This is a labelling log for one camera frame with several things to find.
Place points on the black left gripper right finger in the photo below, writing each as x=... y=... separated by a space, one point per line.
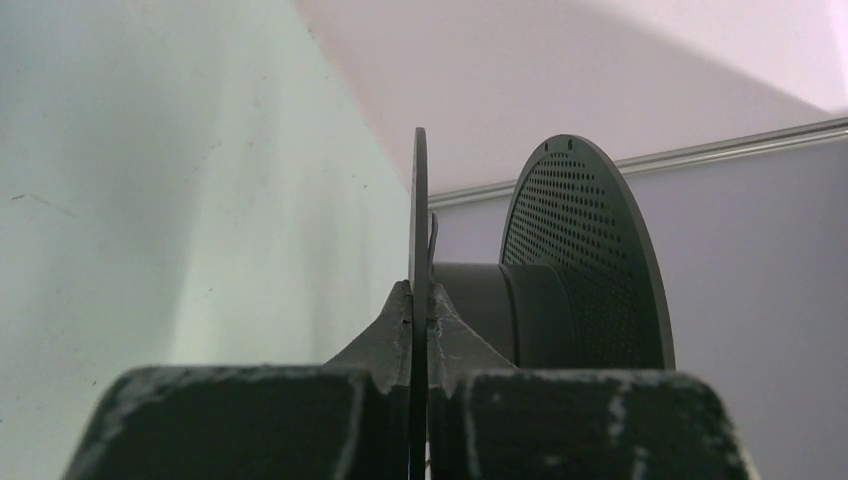
x=491 y=420

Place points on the dark grey cable spool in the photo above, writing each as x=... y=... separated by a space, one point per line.
x=576 y=285

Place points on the aluminium frame rail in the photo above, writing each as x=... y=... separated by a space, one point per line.
x=825 y=131

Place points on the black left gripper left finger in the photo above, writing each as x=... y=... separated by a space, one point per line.
x=344 y=419

